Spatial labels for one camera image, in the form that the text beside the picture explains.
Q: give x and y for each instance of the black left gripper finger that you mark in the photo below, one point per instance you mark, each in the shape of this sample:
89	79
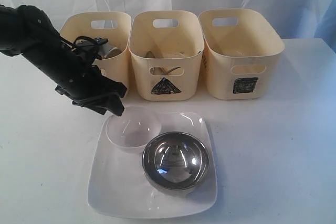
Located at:
114	87
110	103

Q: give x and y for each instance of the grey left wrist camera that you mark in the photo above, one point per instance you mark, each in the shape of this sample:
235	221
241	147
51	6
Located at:
92	46

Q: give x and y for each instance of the cream bin with square mark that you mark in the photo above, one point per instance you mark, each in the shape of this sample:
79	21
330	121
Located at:
241	52

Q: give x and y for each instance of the cream bin with triangle mark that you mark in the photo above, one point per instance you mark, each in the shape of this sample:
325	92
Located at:
175	37

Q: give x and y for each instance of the white square plate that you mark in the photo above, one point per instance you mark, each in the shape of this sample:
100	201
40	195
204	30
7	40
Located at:
118	187

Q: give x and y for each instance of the white plastic bowl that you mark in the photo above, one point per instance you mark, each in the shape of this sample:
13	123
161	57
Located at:
131	132

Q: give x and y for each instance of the cream bin with circle mark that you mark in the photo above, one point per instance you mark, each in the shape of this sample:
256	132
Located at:
115	68

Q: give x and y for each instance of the steel cup with wire handle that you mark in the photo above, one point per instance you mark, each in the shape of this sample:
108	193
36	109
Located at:
109	51

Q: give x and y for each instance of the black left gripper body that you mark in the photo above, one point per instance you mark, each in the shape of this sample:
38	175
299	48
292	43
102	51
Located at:
81	85

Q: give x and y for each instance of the stainless steel bowl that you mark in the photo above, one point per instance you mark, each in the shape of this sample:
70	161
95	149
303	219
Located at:
176	163

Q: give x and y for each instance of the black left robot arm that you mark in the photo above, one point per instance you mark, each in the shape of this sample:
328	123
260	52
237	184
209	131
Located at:
28	31

